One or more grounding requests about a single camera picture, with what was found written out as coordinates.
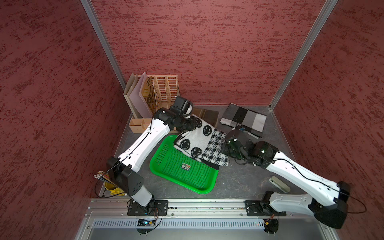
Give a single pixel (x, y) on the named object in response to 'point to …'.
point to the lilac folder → (139, 104)
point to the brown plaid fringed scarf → (208, 116)
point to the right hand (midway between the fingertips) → (220, 151)
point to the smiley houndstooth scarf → (204, 143)
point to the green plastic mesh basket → (168, 162)
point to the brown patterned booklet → (152, 94)
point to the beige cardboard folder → (131, 81)
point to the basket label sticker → (185, 166)
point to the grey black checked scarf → (252, 122)
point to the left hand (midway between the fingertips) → (193, 129)
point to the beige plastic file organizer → (169, 88)
